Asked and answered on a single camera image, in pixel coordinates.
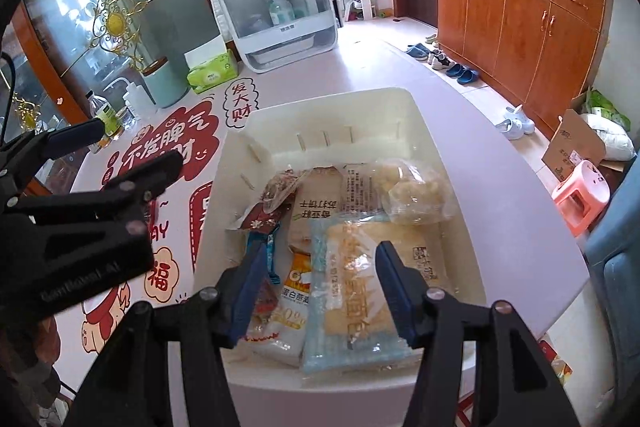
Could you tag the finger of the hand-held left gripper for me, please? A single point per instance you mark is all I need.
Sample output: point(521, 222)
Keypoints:
point(150, 174)
point(75, 134)

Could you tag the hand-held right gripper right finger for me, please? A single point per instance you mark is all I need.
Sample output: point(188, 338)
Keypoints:
point(395, 297)

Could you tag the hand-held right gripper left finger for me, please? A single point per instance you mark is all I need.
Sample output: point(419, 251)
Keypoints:
point(247, 297)

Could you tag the red white snack packet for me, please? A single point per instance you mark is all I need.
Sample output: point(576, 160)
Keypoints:
point(262, 314)

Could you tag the white packet red-orange band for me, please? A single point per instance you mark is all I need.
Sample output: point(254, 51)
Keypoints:
point(292, 307)

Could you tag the blue foil snack packet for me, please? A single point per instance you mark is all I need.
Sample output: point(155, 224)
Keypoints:
point(274, 252)

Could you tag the pale yellow cracker packet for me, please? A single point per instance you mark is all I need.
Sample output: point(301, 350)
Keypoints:
point(350, 267)

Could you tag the dark red snack packet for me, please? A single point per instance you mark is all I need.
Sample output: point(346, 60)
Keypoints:
point(255, 219)

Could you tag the clear popcorn snack packet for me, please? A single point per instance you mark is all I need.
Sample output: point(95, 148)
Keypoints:
point(415, 194)

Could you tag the beige cracker packet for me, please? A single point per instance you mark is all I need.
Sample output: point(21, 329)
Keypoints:
point(315, 217)

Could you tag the dark brown snack packet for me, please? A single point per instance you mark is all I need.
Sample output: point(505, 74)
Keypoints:
point(282, 192)

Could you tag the white plastic storage bin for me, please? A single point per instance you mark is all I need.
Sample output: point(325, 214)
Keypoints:
point(350, 117)

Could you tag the person's left forearm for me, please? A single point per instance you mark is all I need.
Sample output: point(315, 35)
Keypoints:
point(35, 357)

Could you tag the clear bottle green label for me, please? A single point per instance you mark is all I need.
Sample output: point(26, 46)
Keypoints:
point(107, 117)

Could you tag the gold ornament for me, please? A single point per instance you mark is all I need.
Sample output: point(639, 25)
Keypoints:
point(117, 24)
point(27, 114)

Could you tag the small clear glass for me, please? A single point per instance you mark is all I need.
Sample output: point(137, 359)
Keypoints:
point(124, 116)

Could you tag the white squeeze bottle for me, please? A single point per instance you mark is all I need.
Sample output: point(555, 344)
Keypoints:
point(137, 102)

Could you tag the mint green canister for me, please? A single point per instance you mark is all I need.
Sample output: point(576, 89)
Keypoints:
point(165, 87)

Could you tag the clear printed snack packet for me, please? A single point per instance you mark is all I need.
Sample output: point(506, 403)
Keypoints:
point(362, 187)

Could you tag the green tissue pack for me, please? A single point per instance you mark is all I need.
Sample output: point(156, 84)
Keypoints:
point(212, 77)

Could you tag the red printed paper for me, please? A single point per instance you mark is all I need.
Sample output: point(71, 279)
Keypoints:
point(555, 357)

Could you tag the white bottle sterilizer cabinet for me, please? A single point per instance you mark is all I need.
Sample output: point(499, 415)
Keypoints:
point(280, 47)

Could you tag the white shoe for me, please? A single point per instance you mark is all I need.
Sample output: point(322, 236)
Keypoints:
point(507, 127)
point(517, 114)

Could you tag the pink plastic stool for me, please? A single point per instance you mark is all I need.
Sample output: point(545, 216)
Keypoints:
point(582, 192)

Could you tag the blue sofa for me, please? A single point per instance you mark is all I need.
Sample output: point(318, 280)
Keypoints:
point(615, 267)

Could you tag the dark blue slipper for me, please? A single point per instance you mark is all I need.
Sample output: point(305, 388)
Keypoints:
point(455, 70)
point(467, 77)

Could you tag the cardboard box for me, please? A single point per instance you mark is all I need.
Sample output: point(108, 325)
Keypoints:
point(572, 142)

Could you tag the black white sneaker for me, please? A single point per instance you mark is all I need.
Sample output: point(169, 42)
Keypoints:
point(442, 59)

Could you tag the light blue slipper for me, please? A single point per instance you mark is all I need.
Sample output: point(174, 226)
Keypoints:
point(417, 52)

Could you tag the white stuffed bag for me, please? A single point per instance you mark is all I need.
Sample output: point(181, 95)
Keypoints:
point(612, 134)

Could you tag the green packets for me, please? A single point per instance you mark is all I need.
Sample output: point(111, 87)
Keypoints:
point(605, 104)

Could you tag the wooden wall cabinet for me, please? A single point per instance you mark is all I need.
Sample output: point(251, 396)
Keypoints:
point(525, 32)

